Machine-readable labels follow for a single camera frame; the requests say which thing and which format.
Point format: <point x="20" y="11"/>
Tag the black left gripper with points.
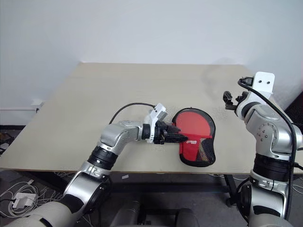
<point x="159" y="137"/>

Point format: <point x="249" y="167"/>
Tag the red black paddle case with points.
<point x="189" y="151"/>

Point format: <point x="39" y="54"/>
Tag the red table tennis paddle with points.
<point x="192" y="123"/>

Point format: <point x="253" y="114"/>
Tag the small white table edge sticker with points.
<point x="125" y="177"/>

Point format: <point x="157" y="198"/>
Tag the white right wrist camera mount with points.
<point x="264" y="88"/>

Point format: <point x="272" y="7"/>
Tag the beige robot left shoulder shell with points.
<point x="35" y="215"/>

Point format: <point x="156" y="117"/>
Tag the white wall socket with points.
<point x="37" y="104"/>

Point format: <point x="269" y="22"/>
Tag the white power adapter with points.
<point x="22" y="199"/>

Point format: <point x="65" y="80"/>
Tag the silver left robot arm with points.
<point x="118" y="134"/>

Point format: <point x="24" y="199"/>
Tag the dark furniture by wall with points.
<point x="294" y="105"/>

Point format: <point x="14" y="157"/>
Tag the black table frame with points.
<point x="165" y="184"/>

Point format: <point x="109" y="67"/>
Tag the beige robot right shoulder shell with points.
<point x="267" y="221"/>

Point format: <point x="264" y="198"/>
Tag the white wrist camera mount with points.
<point x="157" y="111"/>
<point x="264" y="88"/>

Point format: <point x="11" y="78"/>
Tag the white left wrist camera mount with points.
<point x="157" y="111"/>

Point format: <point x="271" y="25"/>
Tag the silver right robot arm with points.
<point x="267" y="132"/>

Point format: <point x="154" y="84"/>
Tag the dark clutter on floor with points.
<point x="5" y="142"/>

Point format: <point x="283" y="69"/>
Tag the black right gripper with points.
<point x="241" y="97"/>

